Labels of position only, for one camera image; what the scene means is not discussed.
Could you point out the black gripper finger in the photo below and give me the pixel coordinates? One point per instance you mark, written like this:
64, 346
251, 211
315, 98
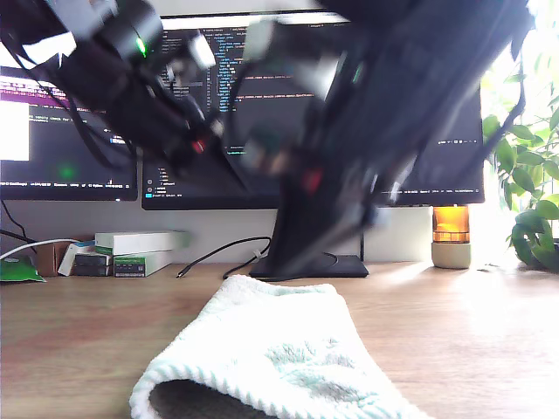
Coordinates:
218, 166
301, 235

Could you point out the pale green fluffy tea towel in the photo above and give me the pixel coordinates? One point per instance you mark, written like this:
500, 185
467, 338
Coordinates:
271, 340

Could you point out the white flat box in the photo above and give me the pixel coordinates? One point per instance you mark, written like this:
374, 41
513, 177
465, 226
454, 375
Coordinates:
140, 242

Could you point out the white box with green label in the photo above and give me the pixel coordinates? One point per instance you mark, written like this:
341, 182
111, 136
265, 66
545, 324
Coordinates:
140, 264

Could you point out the pale pot with amber glass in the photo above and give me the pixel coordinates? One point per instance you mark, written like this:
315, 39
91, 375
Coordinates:
452, 255

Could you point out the large black monitor with stand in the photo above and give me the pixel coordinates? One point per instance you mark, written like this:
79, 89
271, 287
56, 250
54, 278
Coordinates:
458, 166

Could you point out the smaller black monitor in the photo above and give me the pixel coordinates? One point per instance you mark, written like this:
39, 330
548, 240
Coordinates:
43, 174

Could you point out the small white box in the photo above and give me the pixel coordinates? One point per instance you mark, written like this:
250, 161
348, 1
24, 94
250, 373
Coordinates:
67, 257

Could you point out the brown cardboard box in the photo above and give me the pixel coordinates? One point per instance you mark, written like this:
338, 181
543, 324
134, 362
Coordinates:
50, 259

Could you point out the green bag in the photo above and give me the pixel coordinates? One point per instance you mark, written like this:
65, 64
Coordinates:
17, 269

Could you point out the green leafy plant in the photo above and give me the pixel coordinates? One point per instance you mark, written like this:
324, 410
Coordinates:
528, 174

